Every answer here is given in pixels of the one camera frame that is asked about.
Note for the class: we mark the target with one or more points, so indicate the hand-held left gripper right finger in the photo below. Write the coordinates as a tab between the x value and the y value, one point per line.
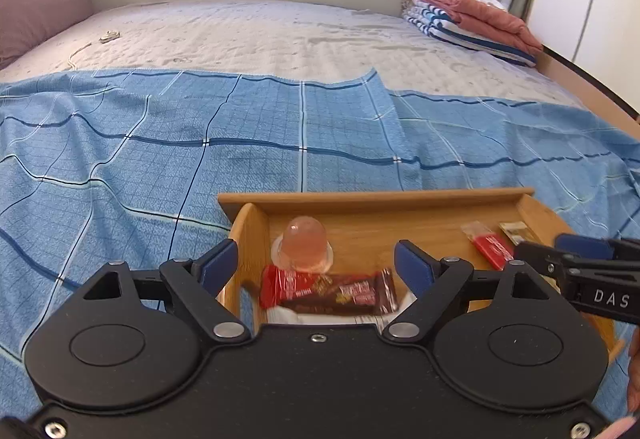
412	265

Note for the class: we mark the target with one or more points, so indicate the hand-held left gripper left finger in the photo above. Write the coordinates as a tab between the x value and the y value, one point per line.
220	265

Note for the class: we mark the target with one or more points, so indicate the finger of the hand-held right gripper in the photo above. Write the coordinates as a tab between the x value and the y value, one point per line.
545	261
590	246

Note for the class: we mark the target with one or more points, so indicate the small gold snack packet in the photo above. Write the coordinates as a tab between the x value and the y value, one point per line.
515	231

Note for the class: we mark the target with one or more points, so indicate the red long snack packet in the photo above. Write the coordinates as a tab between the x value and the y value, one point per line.
492	246

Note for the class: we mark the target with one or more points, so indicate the brown snack bar packet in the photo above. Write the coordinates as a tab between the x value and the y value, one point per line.
350	291

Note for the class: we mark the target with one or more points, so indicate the red snack bar packet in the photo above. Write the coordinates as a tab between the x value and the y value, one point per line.
285	286

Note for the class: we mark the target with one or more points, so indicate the pink jelly cup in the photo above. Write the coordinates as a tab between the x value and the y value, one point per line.
302	241

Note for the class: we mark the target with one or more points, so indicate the white printed snack packet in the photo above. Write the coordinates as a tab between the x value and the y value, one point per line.
300	317

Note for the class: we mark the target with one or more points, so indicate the blue checked blanket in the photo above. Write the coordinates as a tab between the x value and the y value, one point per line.
150	159

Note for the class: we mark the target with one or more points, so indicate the grey quilted bed sheet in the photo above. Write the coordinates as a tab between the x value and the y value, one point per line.
250	34

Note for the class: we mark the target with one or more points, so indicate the folded blue striped blanket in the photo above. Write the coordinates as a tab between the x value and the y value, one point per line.
435	21

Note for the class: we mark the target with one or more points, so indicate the folded blankets stack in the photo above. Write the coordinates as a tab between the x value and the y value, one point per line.
480	16

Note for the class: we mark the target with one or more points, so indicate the purple pillow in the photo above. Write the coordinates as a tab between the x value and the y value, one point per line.
35	4

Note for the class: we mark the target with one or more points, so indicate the wooden bed frame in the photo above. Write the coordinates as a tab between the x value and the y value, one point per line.
585	84

